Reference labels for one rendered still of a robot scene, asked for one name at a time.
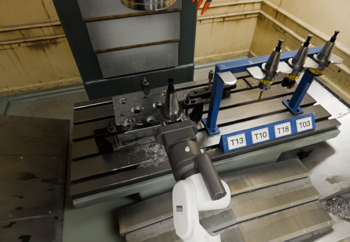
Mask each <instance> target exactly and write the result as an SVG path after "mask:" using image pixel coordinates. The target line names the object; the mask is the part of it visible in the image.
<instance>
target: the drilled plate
mask: <svg viewBox="0 0 350 242"><path fill-rule="evenodd" d="M167 89H168V87H164V88H159V89H153V90H151V93H150V94H145V93H144V91H142V92H136V93H131V94H125V95H120V96H114V97H112V101H113V106H114V114H115V121H116V125H119V124H120V125H124V126H127V127H128V131H127V132H125V133H123V134H118V135H117V136H118V139H119V142H122V141H126V140H130V139H135V138H139V137H144V136H148V135H153V134H154V131H156V129H157V128H159V127H161V124H160V121H159V115H160V108H161V106H162V105H163V104H164V103H165V96H166V90H167ZM139 100H140V101H139ZM119 101H120V102H119ZM127 101H128V103H127ZM140 105H141V107H140ZM142 107H143V108H142ZM131 108H132V109H131ZM142 110H143V111H142ZM140 112H141V113H140ZM119 116H120V117H119ZM182 116H183V117H184V119H185V121H187V117H186V115H185V113H184V111H183V110H182ZM122 118H123V120H122ZM127 119H128V121H125V120H127ZM134 119H135V120H134ZM156 120H157V121H156ZM124 121H125V122H124ZM134 121H135V122H134ZM123 122H124V123H123ZM131 123H133V124H132V125H131ZM130 126H131V127H130Z"/></svg>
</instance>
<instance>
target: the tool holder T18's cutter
mask: <svg viewBox="0 0 350 242"><path fill-rule="evenodd" d="M295 83H296V80H294V81H290V80H287V79H286V77H284V78H283V80H282V84H281V86H282V87H287V89H291V88H293V87H294V85H295Z"/></svg>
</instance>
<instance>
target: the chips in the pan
mask: <svg viewBox="0 0 350 242"><path fill-rule="evenodd" d="M325 210H326V211H327V212H328V213H330V214H332V215H333V216H336V217H338V218H339V219H340V220H344V221H346V222H348V223H350V198H349V197H346V198H344V197H343V196H340V198H339V197H336V198H332V199H329V200H326V205H325Z"/></svg>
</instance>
